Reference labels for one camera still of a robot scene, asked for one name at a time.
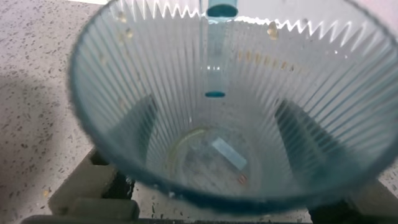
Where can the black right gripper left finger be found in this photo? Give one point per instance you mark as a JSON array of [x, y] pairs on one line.
[[84, 183]]

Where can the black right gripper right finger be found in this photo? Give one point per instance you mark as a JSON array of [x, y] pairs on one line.
[[367, 199]]

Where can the transparent blue ribbed cup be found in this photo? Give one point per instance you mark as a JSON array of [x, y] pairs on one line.
[[199, 93]]

